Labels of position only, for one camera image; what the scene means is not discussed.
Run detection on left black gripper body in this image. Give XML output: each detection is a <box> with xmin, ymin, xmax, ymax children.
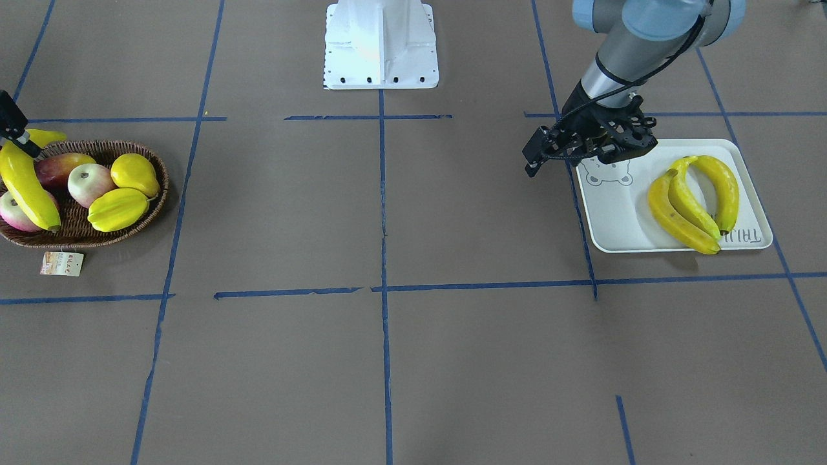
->
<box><xmin>549</xmin><ymin>83</ymin><xmax>658</xmax><ymax>165</ymax></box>

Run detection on yellow banana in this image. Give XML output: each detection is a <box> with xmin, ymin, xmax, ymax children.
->
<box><xmin>647</xmin><ymin>169</ymin><xmax>721</xmax><ymax>255</ymax></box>
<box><xmin>1</xmin><ymin>127</ymin><xmax>66</xmax><ymax>232</ymax></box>

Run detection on yellow banana moved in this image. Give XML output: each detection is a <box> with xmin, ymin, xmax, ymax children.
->
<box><xmin>668</xmin><ymin>156</ymin><xmax>722</xmax><ymax>241</ymax></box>
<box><xmin>693</xmin><ymin>155</ymin><xmax>740</xmax><ymax>236</ymax></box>

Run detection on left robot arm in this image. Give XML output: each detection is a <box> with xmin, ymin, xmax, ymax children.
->
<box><xmin>522</xmin><ymin>1</ymin><xmax>747</xmax><ymax>177</ymax></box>

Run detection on brown wicker basket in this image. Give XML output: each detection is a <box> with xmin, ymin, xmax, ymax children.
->
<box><xmin>1</xmin><ymin>140</ymin><xmax>169</xmax><ymax>249</ymax></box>

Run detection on white rectangular bear tray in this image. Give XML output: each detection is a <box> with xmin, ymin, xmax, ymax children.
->
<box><xmin>576</xmin><ymin>139</ymin><xmax>773</xmax><ymax>253</ymax></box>

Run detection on purple eggplant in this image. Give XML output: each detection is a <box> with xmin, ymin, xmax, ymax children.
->
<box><xmin>34</xmin><ymin>152</ymin><xmax>97</xmax><ymax>191</ymax></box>

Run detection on pink green apple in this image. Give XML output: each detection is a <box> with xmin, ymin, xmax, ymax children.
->
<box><xmin>67</xmin><ymin>163</ymin><xmax>118</xmax><ymax>209</ymax></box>
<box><xmin>1</xmin><ymin>191</ymin><xmax>60</xmax><ymax>233</ymax></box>

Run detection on yellow pear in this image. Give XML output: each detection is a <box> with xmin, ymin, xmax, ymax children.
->
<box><xmin>110</xmin><ymin>153</ymin><xmax>162</xmax><ymax>198</ymax></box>

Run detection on yellow starfruit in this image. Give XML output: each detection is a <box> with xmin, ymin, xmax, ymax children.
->
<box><xmin>87</xmin><ymin>188</ymin><xmax>150</xmax><ymax>233</ymax></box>

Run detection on paper price tag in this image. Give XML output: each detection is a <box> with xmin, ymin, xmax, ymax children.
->
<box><xmin>39</xmin><ymin>251</ymin><xmax>85</xmax><ymax>277</ymax></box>

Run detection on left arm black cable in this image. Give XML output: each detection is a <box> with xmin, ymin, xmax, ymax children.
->
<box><xmin>539</xmin><ymin>13</ymin><xmax>708</xmax><ymax>162</ymax></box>

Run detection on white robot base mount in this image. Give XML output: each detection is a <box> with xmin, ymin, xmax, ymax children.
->
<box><xmin>323</xmin><ymin>1</ymin><xmax>440</xmax><ymax>90</ymax></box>

